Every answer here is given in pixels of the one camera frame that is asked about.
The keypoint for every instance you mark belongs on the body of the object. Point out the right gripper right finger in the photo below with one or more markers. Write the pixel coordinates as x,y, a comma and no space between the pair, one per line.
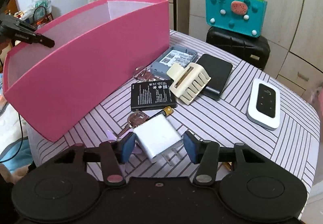
204,154

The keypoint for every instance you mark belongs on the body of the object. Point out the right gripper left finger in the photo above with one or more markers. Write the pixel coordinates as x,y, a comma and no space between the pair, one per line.
112,154

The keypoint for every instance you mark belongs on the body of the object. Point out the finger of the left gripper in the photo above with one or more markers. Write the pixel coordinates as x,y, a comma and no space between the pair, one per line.
14,32

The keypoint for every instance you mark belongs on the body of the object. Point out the silver keys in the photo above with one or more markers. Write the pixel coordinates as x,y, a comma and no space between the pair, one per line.
134,120

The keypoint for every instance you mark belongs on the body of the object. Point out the white usb wall charger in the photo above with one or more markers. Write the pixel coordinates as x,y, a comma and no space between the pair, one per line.
157,137

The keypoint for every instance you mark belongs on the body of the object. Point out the black gold aa battery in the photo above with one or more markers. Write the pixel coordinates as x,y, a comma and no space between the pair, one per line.
165,112

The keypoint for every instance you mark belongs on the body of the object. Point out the white mobile wifi router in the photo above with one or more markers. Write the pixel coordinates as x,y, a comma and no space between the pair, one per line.
264,105

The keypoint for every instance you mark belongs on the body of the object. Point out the black phone battery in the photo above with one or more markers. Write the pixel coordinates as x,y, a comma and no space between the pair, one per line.
152,95

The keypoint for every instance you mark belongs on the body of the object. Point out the cream claw hair clip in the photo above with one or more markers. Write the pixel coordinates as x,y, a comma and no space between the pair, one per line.
188,82

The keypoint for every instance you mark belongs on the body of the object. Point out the pink cardboard storage box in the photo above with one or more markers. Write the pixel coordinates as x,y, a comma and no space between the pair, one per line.
97,48

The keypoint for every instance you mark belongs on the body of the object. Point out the black power bank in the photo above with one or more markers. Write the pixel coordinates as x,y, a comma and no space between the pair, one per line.
219,70

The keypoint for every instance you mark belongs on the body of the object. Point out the grey device back cover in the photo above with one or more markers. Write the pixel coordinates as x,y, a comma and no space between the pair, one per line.
174,54

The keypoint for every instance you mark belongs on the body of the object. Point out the striped white tablecloth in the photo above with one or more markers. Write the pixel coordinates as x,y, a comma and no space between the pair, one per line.
294,145

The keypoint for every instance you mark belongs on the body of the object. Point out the black hard suitcase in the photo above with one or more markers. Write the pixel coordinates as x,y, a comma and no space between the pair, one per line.
253,50

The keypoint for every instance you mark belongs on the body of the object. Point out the teal felt handbag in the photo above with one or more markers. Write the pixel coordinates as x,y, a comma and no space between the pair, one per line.
240,16

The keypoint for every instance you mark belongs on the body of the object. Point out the white wardrobe cabinet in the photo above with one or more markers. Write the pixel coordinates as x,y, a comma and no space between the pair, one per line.
293,29

